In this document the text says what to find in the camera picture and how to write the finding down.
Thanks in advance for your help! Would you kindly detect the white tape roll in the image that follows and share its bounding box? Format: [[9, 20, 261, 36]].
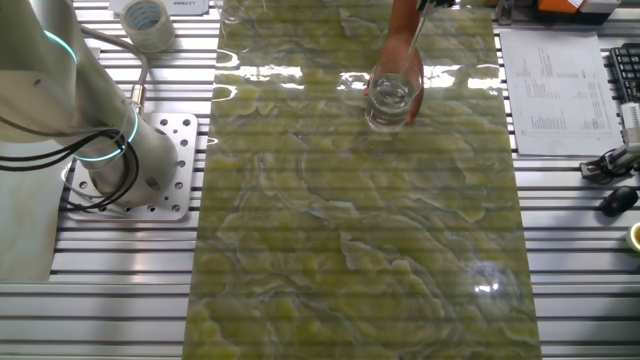
[[119, 0, 177, 54]]

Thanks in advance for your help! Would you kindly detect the orange box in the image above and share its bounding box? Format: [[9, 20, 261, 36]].
[[537, 0, 582, 14]]

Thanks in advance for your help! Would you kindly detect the printed paper sheet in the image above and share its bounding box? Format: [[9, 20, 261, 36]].
[[498, 28, 625, 157]]

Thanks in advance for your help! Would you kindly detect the clear glass stirring rod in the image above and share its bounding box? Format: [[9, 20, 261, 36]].
[[402, 3, 432, 71]]

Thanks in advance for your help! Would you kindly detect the glass beaker with water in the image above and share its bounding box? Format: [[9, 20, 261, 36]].
[[364, 59, 424, 134]]

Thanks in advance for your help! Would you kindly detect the silver microphone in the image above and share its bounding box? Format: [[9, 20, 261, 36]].
[[619, 102, 640, 147]]

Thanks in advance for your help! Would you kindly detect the black keyboard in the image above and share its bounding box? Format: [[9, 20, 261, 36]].
[[608, 43, 640, 105]]

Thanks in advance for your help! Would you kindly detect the green marble pattern mat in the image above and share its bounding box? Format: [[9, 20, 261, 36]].
[[181, 0, 544, 360]]

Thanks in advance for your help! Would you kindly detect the person left hand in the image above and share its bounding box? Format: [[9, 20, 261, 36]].
[[364, 34, 426, 127]]

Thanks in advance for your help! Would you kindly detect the person left forearm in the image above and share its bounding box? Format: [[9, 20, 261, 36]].
[[387, 0, 424, 41]]

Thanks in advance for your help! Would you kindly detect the grey hose with metal connector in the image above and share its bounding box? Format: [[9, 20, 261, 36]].
[[79, 24, 151, 115]]

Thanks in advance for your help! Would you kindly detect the black equipment case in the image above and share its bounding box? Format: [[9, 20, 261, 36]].
[[494, 0, 622, 26]]

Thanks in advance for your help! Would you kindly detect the small white box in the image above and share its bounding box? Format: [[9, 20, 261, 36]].
[[579, 0, 622, 14]]

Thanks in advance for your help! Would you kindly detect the black computer mouse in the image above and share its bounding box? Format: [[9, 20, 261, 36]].
[[598, 185, 640, 218]]

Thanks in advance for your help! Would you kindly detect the black base cable bundle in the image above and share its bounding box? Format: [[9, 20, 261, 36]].
[[0, 128, 141, 214]]

